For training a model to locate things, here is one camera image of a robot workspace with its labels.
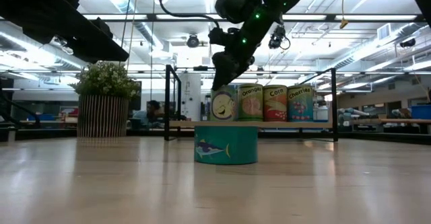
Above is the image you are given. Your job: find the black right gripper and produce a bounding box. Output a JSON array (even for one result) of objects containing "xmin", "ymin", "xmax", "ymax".
[{"xmin": 210, "ymin": 50, "xmax": 256, "ymax": 91}]

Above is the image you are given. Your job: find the smiley face label can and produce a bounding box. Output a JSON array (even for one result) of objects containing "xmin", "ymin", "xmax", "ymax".
[{"xmin": 209, "ymin": 84, "xmax": 239, "ymax": 122}]

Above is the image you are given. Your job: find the oranges label can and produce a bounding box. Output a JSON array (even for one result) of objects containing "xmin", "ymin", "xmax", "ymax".
[{"xmin": 237, "ymin": 83, "xmax": 265, "ymax": 122}]

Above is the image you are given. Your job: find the corn label can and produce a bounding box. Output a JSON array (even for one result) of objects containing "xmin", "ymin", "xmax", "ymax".
[{"xmin": 263, "ymin": 84, "xmax": 289, "ymax": 122}]

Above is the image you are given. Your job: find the cherries label can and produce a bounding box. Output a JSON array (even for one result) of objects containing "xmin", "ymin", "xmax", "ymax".
[{"xmin": 287, "ymin": 84, "xmax": 314, "ymax": 122}]

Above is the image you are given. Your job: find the white round column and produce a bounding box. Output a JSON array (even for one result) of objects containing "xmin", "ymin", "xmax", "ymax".
[{"xmin": 179, "ymin": 72, "xmax": 202, "ymax": 122}]

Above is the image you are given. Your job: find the short teal tuna can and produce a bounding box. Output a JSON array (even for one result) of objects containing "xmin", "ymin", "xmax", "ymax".
[{"xmin": 193, "ymin": 126, "xmax": 259, "ymax": 166}]

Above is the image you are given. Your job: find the person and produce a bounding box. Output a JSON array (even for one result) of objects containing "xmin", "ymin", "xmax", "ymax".
[{"xmin": 132, "ymin": 99, "xmax": 166, "ymax": 130}]

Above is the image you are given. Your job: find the green plant in striped pot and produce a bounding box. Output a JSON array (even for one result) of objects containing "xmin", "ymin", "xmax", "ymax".
[{"xmin": 69, "ymin": 61, "xmax": 142, "ymax": 139}]

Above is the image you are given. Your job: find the black overhead crossbeam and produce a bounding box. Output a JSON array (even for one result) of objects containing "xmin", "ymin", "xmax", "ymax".
[{"xmin": 80, "ymin": 13, "xmax": 426, "ymax": 24}]

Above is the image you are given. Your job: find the wooden workbench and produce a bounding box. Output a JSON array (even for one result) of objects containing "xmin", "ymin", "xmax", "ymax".
[{"xmin": 380, "ymin": 117, "xmax": 431, "ymax": 134}]

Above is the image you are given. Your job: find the blue plastic bin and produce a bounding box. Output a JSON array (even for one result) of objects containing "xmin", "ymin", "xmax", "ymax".
[{"xmin": 410, "ymin": 104, "xmax": 431, "ymax": 120}]

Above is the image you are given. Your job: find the black round hanging camera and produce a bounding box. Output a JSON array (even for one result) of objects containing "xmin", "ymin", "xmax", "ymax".
[{"xmin": 186, "ymin": 34, "xmax": 201, "ymax": 49}]

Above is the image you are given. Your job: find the black hanging camera with cable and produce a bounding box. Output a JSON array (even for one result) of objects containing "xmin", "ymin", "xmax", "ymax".
[{"xmin": 267, "ymin": 24, "xmax": 291, "ymax": 50}]

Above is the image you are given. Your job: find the wooden shelf with black frame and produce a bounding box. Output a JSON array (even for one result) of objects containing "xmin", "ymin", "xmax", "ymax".
[{"xmin": 164, "ymin": 64, "xmax": 339, "ymax": 143}]

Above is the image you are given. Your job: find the yellow hanging cord tag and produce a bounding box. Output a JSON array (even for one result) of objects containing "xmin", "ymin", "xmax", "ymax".
[{"xmin": 339, "ymin": 0, "xmax": 350, "ymax": 30}]

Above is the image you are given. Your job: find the black aluminium rig frame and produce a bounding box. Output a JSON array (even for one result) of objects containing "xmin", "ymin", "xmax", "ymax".
[{"xmin": 0, "ymin": 77, "xmax": 431, "ymax": 146}]

